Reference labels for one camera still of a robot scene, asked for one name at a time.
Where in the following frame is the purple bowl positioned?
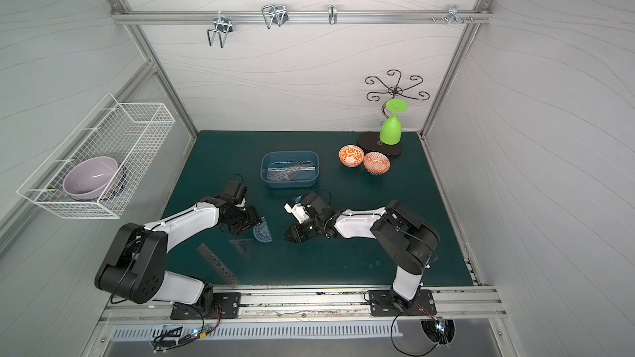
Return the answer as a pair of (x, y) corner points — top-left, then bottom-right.
(62, 156), (119, 202)

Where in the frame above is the white slotted cable duct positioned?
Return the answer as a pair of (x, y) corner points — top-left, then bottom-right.
(110, 320), (403, 341)

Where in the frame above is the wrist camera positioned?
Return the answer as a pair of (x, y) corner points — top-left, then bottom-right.
(223, 174), (247, 208)
(284, 192), (329, 224)

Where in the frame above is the aluminium top rail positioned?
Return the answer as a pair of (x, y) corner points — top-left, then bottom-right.
(112, 8), (494, 26)

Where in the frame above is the metal double hook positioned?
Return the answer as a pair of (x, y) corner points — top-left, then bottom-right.
(207, 14), (233, 48)
(261, 4), (289, 29)

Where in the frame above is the clear stencil template ruler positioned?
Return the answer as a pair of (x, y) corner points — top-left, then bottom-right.
(266, 171), (315, 182)

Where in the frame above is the orange patterned bowl right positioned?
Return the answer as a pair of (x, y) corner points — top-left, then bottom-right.
(363, 151), (391, 175)

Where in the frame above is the orange patterned bowl left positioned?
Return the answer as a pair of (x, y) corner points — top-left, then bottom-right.
(338, 145), (365, 168)

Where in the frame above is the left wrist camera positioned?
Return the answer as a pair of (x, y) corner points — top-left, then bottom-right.
(223, 174), (247, 208)

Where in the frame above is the metal double hook left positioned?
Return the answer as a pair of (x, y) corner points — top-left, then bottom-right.
(207, 14), (233, 48)

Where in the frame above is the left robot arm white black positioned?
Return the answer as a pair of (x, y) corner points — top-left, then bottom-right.
(94, 198), (261, 305)

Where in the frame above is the metal double hook centre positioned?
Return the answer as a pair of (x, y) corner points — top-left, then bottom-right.
(261, 4), (289, 29)

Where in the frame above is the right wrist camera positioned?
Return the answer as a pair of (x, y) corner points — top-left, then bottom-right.
(284, 192), (329, 224)

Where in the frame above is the metal single hook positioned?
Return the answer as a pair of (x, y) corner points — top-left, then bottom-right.
(327, 5), (337, 26)

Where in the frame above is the blue semicircle protractor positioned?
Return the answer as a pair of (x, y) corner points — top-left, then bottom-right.
(252, 217), (273, 243)

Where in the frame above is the small clear triangle ruler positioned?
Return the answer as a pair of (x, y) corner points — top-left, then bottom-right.
(229, 239), (253, 263)

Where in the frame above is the green plastic goblet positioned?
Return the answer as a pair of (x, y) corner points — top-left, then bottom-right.
(380, 99), (408, 145)

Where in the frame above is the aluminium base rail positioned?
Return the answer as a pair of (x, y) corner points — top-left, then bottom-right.
(98, 284), (508, 327)

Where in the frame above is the white wire basket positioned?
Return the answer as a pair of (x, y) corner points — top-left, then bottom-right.
(17, 94), (175, 220)

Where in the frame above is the black metal cup stand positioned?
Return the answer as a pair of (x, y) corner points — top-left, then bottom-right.
(357, 69), (431, 157)

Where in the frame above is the round cooling fan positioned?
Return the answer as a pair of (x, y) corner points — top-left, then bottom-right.
(421, 317), (456, 345)

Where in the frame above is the blue plastic storage box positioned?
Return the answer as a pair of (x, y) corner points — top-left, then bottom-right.
(261, 150), (320, 188)

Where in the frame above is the green table mat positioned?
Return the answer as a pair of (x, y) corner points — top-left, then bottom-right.
(165, 131), (472, 286)

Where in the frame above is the orange patterned bowl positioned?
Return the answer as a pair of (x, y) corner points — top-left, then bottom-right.
(338, 145), (365, 168)
(363, 151), (391, 175)

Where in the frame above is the dark straight stencil ruler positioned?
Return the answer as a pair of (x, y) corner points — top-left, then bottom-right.
(196, 244), (240, 287)

